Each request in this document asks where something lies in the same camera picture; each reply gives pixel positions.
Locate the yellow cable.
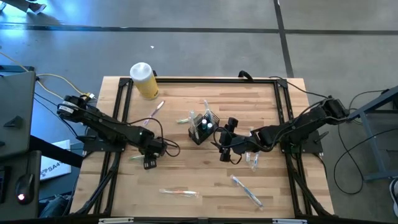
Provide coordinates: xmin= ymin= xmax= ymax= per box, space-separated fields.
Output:
xmin=0 ymin=51 xmax=86 ymax=98

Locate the person's leg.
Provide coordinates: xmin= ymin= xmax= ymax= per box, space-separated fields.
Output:
xmin=39 ymin=194 xmax=74 ymax=218

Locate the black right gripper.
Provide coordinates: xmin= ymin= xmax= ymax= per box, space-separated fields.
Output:
xmin=211 ymin=117 xmax=254 ymax=162

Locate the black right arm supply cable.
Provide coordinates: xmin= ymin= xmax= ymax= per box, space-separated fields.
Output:
xmin=267 ymin=75 xmax=330 ymax=100

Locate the orange toothbrush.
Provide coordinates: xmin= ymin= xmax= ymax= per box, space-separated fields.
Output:
xmin=159 ymin=188 xmax=200 ymax=197

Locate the black cable clamp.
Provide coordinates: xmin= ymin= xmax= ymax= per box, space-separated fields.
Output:
xmin=238 ymin=70 xmax=253 ymax=82

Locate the blue-grey metal table frame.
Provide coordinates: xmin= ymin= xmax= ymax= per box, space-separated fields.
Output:
xmin=343 ymin=85 xmax=398 ymax=183

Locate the purple toothbrush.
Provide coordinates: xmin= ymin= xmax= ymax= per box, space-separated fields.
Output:
xmin=142 ymin=100 xmax=166 ymax=127

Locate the person's shoe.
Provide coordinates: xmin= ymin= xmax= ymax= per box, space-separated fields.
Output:
xmin=26 ymin=0 xmax=48 ymax=16
xmin=388 ymin=179 xmax=398 ymax=217

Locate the black computer mouse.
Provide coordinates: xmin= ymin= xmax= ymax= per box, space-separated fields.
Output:
xmin=14 ymin=173 xmax=35 ymax=205

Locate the black aluminium table frame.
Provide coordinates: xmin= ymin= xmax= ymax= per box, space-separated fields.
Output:
xmin=73 ymin=77 xmax=333 ymax=218

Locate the grey desk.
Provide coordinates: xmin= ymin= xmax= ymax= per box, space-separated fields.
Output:
xmin=0 ymin=65 xmax=43 ymax=222

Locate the white tape strip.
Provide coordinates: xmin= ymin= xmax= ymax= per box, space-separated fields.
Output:
xmin=98 ymin=217 xmax=134 ymax=224
xmin=272 ymin=218 xmax=308 ymax=224

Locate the yellow wipes canister white lid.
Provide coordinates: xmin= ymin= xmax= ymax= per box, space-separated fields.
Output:
xmin=129 ymin=62 xmax=160 ymax=101

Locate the black diagonal beam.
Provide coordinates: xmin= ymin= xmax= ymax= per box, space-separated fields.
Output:
xmin=29 ymin=135 xmax=85 ymax=169

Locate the black floor cable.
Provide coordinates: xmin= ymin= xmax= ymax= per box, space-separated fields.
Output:
xmin=333 ymin=88 xmax=398 ymax=196

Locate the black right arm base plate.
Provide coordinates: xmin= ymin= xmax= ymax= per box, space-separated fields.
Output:
xmin=279 ymin=129 xmax=324 ymax=154

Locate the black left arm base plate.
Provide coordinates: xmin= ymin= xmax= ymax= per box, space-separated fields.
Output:
xmin=76 ymin=135 xmax=125 ymax=153

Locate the white printed box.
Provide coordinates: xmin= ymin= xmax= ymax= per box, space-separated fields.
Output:
xmin=39 ymin=139 xmax=73 ymax=181

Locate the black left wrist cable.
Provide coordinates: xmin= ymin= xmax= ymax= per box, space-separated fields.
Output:
xmin=124 ymin=116 xmax=181 ymax=158

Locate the black wire basket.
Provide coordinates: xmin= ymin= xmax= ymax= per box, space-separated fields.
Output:
xmin=187 ymin=111 xmax=221 ymax=146

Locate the black triangular desk part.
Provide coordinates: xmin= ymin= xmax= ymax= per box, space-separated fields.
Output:
xmin=2 ymin=115 xmax=24 ymax=128

